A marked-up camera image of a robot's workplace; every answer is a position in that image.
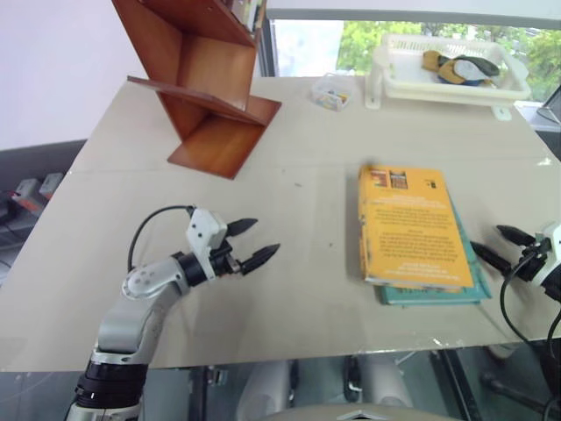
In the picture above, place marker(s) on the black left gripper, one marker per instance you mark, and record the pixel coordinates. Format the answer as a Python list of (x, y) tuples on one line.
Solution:
[(224, 259)]

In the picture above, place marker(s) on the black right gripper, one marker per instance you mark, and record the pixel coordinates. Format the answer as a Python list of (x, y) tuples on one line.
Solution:
[(528, 261)]

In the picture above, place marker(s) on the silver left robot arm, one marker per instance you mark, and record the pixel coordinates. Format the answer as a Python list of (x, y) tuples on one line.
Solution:
[(131, 322)]

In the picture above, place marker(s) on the teal book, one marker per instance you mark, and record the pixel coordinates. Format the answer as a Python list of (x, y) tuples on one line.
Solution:
[(438, 294)]

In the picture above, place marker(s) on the yellow book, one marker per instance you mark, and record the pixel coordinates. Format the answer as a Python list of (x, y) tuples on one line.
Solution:
[(412, 228)]

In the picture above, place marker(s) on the brown wooden bookshelf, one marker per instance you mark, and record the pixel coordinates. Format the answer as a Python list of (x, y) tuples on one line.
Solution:
[(210, 70)]

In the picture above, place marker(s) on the black chair base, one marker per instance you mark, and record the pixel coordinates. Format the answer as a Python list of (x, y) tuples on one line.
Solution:
[(513, 390)]

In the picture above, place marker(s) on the dark laptop stand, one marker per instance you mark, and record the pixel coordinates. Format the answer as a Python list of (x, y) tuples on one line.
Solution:
[(550, 109)]

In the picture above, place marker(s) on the black table leg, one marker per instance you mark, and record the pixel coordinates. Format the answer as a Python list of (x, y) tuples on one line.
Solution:
[(460, 386)]

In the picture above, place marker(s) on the silver rounded robot leg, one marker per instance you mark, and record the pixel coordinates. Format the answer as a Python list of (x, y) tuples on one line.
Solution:
[(383, 381), (263, 390)]

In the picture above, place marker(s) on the small clear plastic box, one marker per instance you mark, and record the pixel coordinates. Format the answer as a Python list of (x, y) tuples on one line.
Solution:
[(331, 94)]

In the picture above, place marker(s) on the yellow grey cloth bundle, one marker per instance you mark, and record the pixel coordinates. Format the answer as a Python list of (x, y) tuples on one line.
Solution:
[(460, 69)]

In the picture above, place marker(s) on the white plastic basket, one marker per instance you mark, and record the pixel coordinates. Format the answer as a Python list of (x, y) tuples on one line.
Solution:
[(403, 74)]

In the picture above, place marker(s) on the grey orange battery pack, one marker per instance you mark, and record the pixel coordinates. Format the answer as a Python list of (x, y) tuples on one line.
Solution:
[(51, 183), (25, 193)]

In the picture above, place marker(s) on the row of shelved books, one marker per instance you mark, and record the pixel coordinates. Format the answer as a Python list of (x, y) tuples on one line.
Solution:
[(250, 13)]

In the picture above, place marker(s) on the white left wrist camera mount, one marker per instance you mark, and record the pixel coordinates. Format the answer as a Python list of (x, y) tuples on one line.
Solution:
[(206, 228)]

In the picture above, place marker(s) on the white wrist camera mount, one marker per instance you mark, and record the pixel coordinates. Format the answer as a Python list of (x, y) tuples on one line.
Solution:
[(206, 228), (554, 234)]

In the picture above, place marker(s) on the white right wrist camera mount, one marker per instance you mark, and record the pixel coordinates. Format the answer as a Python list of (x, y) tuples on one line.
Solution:
[(554, 234)]

